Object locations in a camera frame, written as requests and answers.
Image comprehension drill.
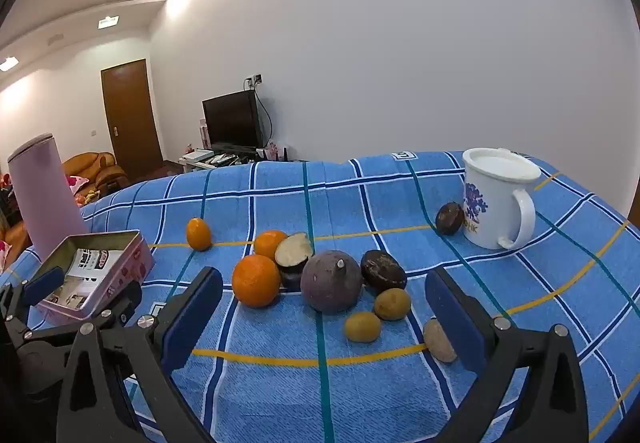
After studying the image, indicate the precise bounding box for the white television stand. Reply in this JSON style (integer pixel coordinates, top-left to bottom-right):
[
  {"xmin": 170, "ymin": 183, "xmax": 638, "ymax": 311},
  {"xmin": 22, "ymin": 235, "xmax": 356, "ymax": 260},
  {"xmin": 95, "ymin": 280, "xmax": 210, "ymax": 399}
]
[{"xmin": 179, "ymin": 148, "xmax": 281, "ymax": 173}]

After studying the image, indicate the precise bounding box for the beige potato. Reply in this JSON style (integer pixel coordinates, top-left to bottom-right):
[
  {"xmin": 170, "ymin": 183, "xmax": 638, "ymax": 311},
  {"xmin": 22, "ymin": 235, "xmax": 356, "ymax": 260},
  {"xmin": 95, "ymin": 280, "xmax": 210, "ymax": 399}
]
[{"xmin": 423, "ymin": 318, "xmax": 458, "ymax": 364}]

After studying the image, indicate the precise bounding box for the green-brown kiwi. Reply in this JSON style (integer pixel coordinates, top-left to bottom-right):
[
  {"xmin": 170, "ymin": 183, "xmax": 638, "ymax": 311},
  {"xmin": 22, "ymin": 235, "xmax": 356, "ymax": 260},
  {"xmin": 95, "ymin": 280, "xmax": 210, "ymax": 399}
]
[
  {"xmin": 374, "ymin": 288, "xmax": 412, "ymax": 322},
  {"xmin": 343, "ymin": 311, "xmax": 383, "ymax": 343}
]

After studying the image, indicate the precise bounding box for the tall pink cylinder container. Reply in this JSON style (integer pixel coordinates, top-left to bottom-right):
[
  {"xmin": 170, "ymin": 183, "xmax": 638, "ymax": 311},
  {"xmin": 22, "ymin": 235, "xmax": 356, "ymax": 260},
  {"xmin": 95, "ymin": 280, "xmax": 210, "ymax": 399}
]
[{"xmin": 7, "ymin": 133, "xmax": 91, "ymax": 262}]

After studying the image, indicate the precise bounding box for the black television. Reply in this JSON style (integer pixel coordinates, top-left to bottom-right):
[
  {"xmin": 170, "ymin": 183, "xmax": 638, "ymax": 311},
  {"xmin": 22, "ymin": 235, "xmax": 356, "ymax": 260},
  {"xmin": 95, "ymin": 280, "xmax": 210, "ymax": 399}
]
[{"xmin": 202, "ymin": 90, "xmax": 264, "ymax": 150}]

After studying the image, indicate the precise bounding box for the cut dark fruit half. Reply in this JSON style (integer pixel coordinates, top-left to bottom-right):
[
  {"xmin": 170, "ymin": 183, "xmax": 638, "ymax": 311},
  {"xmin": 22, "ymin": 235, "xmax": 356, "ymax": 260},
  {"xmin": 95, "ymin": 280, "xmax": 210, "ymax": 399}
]
[{"xmin": 274, "ymin": 231, "xmax": 315, "ymax": 290}]

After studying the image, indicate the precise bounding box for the black power cable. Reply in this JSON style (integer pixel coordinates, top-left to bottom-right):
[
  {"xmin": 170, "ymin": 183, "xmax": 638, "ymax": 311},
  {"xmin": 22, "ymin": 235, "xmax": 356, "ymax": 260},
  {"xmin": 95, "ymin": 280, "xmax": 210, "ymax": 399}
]
[{"xmin": 256, "ymin": 86, "xmax": 274, "ymax": 149}]

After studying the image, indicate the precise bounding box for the white mug with floral print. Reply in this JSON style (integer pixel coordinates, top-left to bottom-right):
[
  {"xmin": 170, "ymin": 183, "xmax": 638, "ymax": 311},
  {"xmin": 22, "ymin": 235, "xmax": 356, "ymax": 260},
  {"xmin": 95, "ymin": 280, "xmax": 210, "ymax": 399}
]
[{"xmin": 461, "ymin": 173, "xmax": 537, "ymax": 250}]

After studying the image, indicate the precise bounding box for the pink metal tin box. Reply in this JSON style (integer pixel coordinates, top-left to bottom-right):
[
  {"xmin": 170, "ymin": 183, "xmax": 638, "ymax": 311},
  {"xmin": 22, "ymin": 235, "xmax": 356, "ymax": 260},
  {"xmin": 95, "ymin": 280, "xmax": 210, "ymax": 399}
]
[{"xmin": 32, "ymin": 229, "xmax": 155, "ymax": 326}]

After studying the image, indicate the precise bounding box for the medium round orange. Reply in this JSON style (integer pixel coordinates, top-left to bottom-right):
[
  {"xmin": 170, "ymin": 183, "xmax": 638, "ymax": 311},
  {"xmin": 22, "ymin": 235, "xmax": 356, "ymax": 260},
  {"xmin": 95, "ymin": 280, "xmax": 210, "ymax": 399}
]
[{"xmin": 253, "ymin": 230, "xmax": 289, "ymax": 263}]

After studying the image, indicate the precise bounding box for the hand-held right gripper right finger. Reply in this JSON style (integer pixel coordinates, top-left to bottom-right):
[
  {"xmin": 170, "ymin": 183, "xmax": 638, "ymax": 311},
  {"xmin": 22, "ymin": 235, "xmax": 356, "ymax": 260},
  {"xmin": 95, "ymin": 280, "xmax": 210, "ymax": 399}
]
[{"xmin": 424, "ymin": 268, "xmax": 590, "ymax": 443}]

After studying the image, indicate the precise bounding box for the large purple round fruit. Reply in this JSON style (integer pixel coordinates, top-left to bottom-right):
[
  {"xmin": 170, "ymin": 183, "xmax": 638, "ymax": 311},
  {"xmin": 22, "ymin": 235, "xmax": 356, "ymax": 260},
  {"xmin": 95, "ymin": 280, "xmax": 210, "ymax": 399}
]
[{"xmin": 300, "ymin": 250, "xmax": 363, "ymax": 315}]

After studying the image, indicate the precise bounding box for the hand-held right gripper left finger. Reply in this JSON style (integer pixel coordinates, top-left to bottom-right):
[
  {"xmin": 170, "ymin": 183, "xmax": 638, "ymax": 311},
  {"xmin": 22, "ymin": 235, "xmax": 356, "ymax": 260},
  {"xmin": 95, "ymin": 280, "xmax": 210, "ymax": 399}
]
[{"xmin": 56, "ymin": 266, "xmax": 224, "ymax": 443}]

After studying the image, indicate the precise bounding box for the printed paper leaflet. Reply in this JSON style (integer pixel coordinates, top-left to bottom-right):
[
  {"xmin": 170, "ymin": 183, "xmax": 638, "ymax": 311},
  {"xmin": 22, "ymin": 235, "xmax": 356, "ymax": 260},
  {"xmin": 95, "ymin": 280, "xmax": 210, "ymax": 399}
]
[{"xmin": 47, "ymin": 248, "xmax": 114, "ymax": 310}]

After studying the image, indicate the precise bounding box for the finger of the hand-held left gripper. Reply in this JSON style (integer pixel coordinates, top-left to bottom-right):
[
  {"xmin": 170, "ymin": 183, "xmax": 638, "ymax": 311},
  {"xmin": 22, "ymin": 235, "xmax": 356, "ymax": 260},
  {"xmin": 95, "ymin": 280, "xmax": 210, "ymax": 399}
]
[
  {"xmin": 12, "ymin": 280, "xmax": 144, "ymax": 359},
  {"xmin": 0, "ymin": 267, "xmax": 66, "ymax": 330}
]

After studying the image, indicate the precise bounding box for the small oval orange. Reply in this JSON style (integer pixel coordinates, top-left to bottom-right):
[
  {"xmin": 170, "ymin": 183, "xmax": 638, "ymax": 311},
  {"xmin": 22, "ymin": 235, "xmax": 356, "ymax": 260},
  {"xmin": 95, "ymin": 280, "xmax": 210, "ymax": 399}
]
[{"xmin": 186, "ymin": 218, "xmax": 212, "ymax": 252}]

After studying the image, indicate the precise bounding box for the brown leather armchair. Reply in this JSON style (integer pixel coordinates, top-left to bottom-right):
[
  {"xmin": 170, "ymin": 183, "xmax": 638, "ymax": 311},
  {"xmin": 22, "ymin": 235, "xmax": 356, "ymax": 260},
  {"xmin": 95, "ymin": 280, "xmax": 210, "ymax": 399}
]
[{"xmin": 62, "ymin": 152, "xmax": 129, "ymax": 199}]

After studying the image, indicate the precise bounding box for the large round orange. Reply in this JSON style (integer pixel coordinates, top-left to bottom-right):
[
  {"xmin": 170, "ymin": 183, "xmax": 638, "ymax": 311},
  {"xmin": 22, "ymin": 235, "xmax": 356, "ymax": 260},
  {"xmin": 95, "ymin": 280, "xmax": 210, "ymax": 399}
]
[{"xmin": 231, "ymin": 254, "xmax": 282, "ymax": 308}]

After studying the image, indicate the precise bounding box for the pink floral cushion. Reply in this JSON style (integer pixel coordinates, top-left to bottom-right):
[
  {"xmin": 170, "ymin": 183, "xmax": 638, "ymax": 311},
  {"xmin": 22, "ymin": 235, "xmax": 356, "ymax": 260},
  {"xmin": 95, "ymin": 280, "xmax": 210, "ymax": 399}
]
[{"xmin": 64, "ymin": 174, "xmax": 92, "ymax": 198}]

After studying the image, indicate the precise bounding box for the brown wooden door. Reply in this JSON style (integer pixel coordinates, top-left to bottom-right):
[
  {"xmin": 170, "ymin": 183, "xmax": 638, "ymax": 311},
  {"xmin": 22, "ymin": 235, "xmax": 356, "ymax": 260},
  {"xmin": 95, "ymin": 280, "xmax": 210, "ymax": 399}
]
[{"xmin": 100, "ymin": 58, "xmax": 164, "ymax": 181}]

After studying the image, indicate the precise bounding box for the blue plaid blanket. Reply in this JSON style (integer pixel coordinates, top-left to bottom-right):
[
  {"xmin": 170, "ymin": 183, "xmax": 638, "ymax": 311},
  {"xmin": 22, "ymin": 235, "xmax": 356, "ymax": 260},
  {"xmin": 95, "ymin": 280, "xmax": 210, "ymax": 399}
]
[{"xmin": 0, "ymin": 150, "xmax": 640, "ymax": 443}]

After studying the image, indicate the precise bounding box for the dark brown round fruit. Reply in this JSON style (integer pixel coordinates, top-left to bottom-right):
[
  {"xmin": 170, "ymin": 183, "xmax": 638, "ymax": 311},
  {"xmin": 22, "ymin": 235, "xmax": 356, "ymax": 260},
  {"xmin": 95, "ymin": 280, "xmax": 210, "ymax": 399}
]
[
  {"xmin": 435, "ymin": 202, "xmax": 466, "ymax": 236},
  {"xmin": 360, "ymin": 250, "xmax": 408, "ymax": 295}
]

